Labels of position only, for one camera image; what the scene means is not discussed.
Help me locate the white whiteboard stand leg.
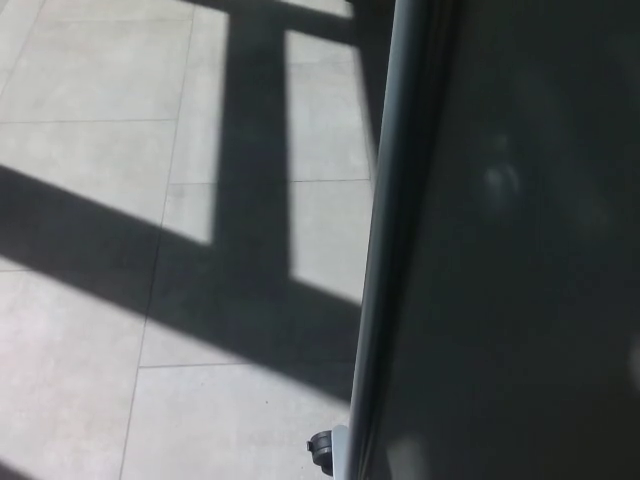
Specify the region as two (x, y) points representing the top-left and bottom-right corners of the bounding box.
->
(330, 424), (349, 480)

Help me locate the black caster wheel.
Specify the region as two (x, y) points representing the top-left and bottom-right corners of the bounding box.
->
(306, 429), (335, 478)

